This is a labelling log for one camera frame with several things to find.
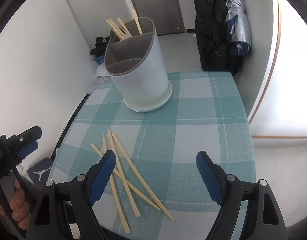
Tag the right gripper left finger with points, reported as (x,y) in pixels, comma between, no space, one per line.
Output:
(57,202)

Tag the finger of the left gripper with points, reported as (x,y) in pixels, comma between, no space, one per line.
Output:
(25,138)
(22,150)

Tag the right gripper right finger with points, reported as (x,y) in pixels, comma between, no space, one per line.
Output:
(263,218)

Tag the person's left hand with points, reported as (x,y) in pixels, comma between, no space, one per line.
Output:
(19,206)

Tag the dark blue shoe box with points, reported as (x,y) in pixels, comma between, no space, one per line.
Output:
(39,172)

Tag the teal checked tablecloth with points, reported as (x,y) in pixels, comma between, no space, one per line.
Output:
(205,113)

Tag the grey plastic parcel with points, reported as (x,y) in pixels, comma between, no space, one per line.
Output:
(97,81)

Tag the white plastic parcel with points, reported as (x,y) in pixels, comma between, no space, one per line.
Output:
(101,71)

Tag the blue cardboard box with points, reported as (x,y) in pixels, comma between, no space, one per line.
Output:
(99,60)

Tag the black clothes pile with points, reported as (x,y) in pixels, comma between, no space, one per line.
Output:
(100,46)

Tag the white utensil holder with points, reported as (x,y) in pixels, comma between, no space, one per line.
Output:
(137,68)

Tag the black backpack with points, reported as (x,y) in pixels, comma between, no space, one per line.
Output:
(211,37)

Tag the silver folded umbrella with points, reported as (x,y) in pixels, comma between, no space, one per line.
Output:
(238,32)

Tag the grey door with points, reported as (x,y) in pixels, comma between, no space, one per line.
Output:
(166,15)

